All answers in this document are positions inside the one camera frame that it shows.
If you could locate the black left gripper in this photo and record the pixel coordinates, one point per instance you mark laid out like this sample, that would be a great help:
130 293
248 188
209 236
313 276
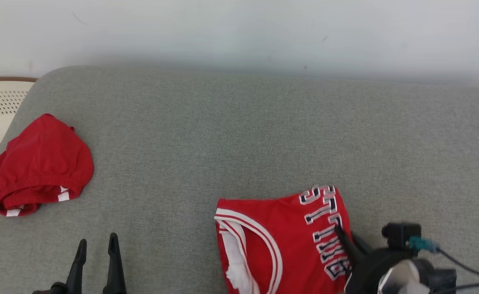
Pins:
55 289

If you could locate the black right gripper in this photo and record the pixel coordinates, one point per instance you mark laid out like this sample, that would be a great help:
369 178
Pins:
366 273

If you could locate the red white basketball jersey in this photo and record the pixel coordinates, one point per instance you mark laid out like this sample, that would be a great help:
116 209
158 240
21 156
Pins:
288 241

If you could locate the red shorts white stripes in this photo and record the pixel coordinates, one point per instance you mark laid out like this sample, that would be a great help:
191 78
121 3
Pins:
43 159

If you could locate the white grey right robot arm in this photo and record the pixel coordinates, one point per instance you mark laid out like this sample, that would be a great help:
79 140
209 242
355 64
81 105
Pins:
402 275

